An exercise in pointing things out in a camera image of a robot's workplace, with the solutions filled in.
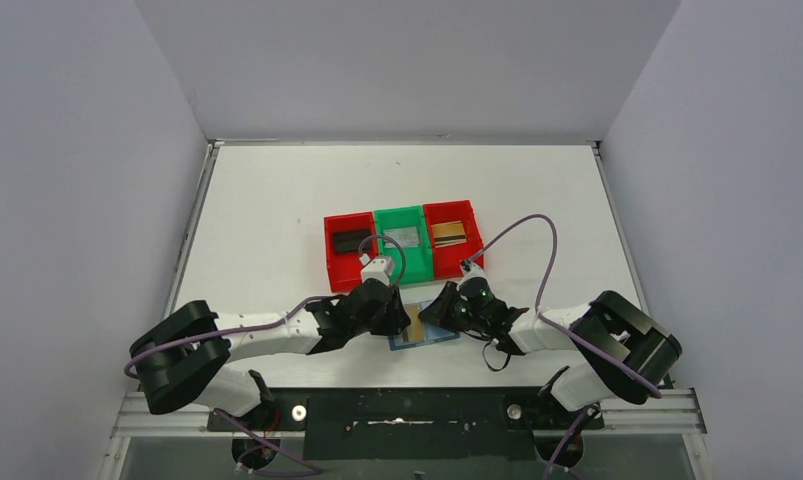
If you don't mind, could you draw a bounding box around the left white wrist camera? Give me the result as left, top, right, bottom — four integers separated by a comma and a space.
359, 253, 395, 286

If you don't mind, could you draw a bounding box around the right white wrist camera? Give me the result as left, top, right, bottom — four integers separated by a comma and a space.
459, 260, 487, 285

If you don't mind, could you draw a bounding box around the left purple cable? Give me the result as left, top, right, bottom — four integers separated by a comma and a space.
122, 234, 408, 478

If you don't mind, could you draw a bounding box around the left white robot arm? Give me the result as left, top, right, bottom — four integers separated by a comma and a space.
124, 279, 410, 418

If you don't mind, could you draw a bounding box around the green plastic bin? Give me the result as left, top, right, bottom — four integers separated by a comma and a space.
373, 206, 434, 285

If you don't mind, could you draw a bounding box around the teal card holder wallet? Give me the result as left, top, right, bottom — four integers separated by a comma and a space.
388, 300, 459, 351

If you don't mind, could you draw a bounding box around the red plastic bin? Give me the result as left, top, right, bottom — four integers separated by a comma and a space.
323, 212, 376, 293
422, 200, 483, 279

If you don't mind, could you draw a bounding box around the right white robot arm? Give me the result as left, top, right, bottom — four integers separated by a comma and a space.
419, 277, 683, 412

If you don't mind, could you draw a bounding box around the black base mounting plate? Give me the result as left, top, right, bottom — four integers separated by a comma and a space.
243, 387, 578, 461

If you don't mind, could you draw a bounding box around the gold credit card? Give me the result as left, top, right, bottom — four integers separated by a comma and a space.
431, 221, 467, 248
399, 304, 426, 346

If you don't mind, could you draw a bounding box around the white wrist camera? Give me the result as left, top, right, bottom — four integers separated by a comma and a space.
459, 260, 487, 285
359, 253, 395, 286

